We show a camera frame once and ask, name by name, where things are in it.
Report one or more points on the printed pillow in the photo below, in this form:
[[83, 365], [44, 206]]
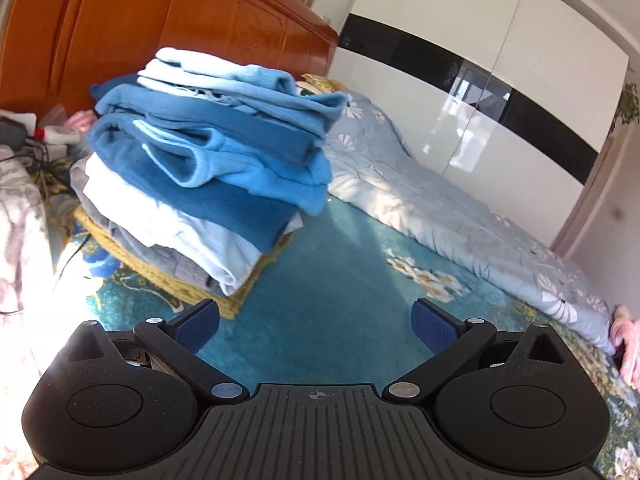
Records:
[[320, 84]]

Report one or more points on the pink fleece blanket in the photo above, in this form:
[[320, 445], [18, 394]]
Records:
[[627, 340]]

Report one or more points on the teal floral blanket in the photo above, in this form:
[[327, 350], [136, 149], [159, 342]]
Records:
[[340, 285]]

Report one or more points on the white garment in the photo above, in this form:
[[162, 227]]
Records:
[[150, 220]]

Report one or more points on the green vine plant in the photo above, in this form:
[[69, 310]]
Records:
[[630, 105]]

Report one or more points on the dark blue fleece garment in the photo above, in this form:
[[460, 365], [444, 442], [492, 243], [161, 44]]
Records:
[[225, 210]]

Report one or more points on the wooden headboard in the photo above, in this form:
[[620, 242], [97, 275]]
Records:
[[150, 10]]

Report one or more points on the grey garment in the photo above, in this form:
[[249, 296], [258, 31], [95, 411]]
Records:
[[165, 262]]

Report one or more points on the pale floral bedsheet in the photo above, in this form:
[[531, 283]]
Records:
[[20, 210]]

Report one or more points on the pale blue floral quilt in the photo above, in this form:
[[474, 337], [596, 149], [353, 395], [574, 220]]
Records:
[[425, 195]]

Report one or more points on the grey power adapter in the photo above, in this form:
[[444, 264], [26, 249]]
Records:
[[12, 132]]

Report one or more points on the white black-striped wardrobe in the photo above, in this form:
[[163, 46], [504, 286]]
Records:
[[425, 85]]

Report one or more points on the medium blue fleece garment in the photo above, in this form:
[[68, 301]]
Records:
[[165, 105]]

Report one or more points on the yellow knit sweater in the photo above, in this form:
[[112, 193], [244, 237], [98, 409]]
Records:
[[145, 272]]

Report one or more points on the pink plastic bag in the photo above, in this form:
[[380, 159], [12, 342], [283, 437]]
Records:
[[80, 122]]

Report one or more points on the white power strip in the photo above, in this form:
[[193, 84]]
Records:
[[50, 149]]

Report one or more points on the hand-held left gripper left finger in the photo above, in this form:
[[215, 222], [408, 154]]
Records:
[[197, 325]]

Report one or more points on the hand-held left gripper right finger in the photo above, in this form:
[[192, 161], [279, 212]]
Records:
[[432, 325]]

